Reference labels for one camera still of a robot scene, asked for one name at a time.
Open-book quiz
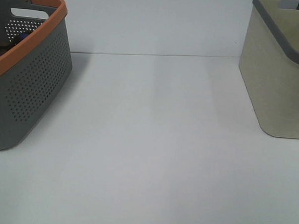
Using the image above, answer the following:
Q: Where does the grey basket with orange rim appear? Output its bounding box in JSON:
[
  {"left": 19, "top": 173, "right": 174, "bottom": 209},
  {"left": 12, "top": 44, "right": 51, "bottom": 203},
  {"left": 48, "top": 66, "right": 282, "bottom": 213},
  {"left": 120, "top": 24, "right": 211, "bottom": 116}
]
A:
[{"left": 0, "top": 0, "right": 72, "bottom": 151}]

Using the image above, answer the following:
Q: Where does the beige basket with grey rim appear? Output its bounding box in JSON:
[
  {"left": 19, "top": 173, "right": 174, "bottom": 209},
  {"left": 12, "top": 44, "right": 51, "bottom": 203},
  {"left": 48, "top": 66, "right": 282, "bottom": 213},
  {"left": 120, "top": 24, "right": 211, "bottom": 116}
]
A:
[{"left": 239, "top": 0, "right": 299, "bottom": 139}]

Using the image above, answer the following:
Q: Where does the blue item in basket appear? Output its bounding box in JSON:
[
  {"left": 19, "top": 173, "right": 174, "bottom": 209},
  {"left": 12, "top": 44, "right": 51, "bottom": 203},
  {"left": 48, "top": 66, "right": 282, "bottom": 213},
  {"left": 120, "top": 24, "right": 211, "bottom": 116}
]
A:
[{"left": 14, "top": 33, "right": 30, "bottom": 44}]

